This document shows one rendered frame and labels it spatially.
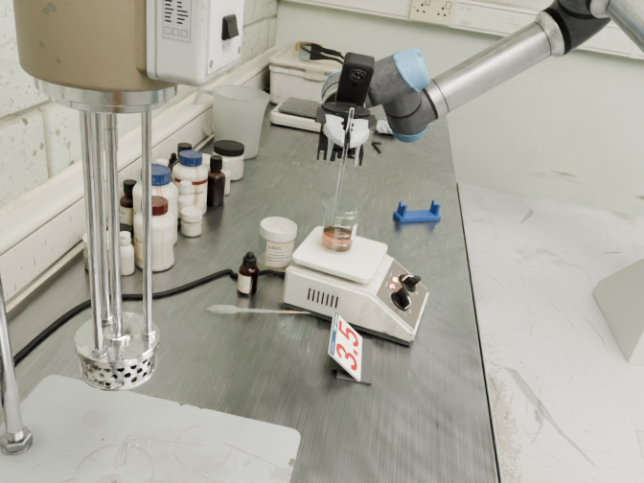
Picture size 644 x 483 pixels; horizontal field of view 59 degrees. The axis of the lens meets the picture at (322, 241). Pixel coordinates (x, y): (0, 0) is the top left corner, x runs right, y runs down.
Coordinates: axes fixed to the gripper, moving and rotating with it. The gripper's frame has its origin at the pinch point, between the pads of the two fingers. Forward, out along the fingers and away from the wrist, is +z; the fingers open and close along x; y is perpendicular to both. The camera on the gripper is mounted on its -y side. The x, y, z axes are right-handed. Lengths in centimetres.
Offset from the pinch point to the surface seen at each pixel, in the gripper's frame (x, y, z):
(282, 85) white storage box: 16, 21, -107
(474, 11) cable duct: -46, -6, -134
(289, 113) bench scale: 11, 24, -89
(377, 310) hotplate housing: -7.3, 21.1, 9.6
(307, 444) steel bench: 1.1, 25.3, 30.4
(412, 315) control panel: -12.8, 22.3, 8.0
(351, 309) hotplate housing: -3.8, 22.1, 8.5
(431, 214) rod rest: -22.8, 25.5, -34.5
